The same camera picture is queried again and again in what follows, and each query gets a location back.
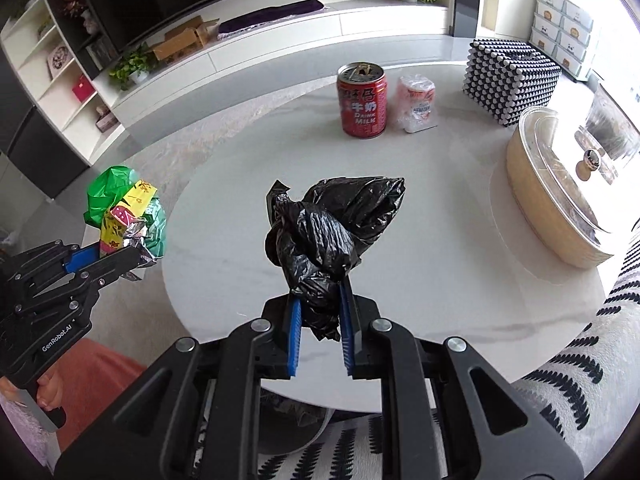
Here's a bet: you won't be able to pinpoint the green snack wrapper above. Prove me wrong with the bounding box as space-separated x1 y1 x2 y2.
84 165 167 269

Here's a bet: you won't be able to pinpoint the black plastic bag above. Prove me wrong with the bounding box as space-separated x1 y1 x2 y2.
265 176 406 341

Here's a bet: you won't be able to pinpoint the red milk can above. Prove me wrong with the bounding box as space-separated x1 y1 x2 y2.
336 62 387 139

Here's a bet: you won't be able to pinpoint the white foam cup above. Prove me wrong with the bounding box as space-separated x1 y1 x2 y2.
396 75 436 133

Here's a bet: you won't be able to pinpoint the grey round trash bin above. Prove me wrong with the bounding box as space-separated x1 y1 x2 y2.
258 389 335 455

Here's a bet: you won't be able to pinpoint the left hand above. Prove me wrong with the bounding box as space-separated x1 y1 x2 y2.
0 364 63 412

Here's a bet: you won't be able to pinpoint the orange fuzzy sleeve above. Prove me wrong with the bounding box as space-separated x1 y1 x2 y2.
54 338 145 451

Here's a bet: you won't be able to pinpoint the red box on shelf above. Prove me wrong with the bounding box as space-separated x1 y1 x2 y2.
72 75 96 103

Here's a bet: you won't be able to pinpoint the potted plant left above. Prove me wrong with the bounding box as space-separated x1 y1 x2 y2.
108 44 158 90

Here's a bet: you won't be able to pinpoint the white tv cabinet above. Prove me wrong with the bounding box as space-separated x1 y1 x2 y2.
92 0 451 138

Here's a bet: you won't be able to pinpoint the white bookshelf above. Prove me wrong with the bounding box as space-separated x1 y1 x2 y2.
1 0 125 166

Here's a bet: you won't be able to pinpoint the cardboard box on cabinet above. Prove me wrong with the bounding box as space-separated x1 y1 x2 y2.
152 16 219 63

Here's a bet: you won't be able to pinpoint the round wooden tray clear lid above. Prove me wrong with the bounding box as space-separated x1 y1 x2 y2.
506 106 618 269

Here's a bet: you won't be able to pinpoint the black white patterned blanket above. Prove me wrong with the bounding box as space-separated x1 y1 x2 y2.
257 242 639 479

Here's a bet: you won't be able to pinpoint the black white studded box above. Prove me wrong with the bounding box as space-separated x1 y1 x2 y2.
462 38 561 127

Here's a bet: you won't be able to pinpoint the dark purple cloth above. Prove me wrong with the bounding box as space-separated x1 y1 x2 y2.
217 0 326 37

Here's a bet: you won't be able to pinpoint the clear glass jar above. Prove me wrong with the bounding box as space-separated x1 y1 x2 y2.
575 84 639 184

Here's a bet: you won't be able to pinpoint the stacked white drawer boxes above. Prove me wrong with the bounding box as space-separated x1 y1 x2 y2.
528 0 596 82

